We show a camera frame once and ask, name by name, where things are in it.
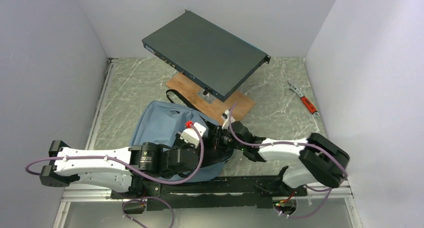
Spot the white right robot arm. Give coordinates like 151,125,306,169
206,121,350,196

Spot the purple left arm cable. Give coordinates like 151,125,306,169
25,124,206,186

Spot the brown wooden board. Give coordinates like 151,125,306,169
166,73,255,124

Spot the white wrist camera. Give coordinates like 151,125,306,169
221,109,236,130
180,121,207,147

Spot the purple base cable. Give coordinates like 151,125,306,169
121,195,176,228

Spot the dark teal rack server unit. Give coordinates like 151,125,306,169
142,10,271,102

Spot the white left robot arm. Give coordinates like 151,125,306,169
37,138,224,198

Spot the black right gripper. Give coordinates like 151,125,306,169
201,125,245,152

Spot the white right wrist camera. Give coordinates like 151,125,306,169
221,109,236,130

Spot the red handled adjustable wrench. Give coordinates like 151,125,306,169
287,80,320,118

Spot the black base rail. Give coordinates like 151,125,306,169
110,175,308,211

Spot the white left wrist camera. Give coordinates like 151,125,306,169
180,121,207,147

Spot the metal stand bracket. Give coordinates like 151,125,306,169
197,89,216,104

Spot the blue student backpack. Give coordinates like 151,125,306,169
129,101,234,183

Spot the aluminium frame rail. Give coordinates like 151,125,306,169
53,58,119,228

